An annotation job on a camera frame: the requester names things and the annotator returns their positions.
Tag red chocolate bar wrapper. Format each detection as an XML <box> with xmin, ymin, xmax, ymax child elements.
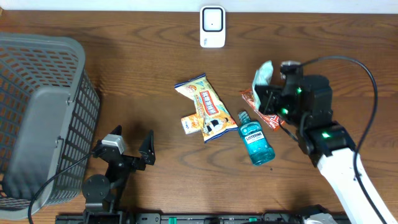
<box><xmin>240</xmin><ymin>90</ymin><xmax>285</xmax><ymax>131</ymax></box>

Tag light green snack packet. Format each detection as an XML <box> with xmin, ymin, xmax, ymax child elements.
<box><xmin>252</xmin><ymin>60</ymin><xmax>274</xmax><ymax>109</ymax></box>

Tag small orange snack packet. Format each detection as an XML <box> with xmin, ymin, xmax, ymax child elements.
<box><xmin>181</xmin><ymin>114</ymin><xmax>203</xmax><ymax>134</ymax></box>

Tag blue mouthwash bottle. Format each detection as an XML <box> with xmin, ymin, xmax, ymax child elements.
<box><xmin>238</xmin><ymin>111</ymin><xmax>275</xmax><ymax>166</ymax></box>

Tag yellow snack bag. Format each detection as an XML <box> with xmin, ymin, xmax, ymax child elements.
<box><xmin>174</xmin><ymin>74</ymin><xmax>238</xmax><ymax>142</ymax></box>

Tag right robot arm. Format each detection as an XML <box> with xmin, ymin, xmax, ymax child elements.
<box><xmin>254</xmin><ymin>75</ymin><xmax>396</xmax><ymax>223</ymax></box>

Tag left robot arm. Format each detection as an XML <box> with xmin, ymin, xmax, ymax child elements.
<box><xmin>82</xmin><ymin>125</ymin><xmax>155</xmax><ymax>223</ymax></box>

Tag white barcode scanner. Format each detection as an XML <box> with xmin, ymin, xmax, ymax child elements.
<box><xmin>200</xmin><ymin>6</ymin><xmax>226</xmax><ymax>48</ymax></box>

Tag grey plastic shopping basket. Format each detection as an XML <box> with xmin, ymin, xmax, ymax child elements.
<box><xmin>1</xmin><ymin>33</ymin><xmax>100</xmax><ymax>220</ymax></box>

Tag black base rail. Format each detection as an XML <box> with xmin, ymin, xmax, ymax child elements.
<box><xmin>55</xmin><ymin>213</ymin><xmax>350</xmax><ymax>224</ymax></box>

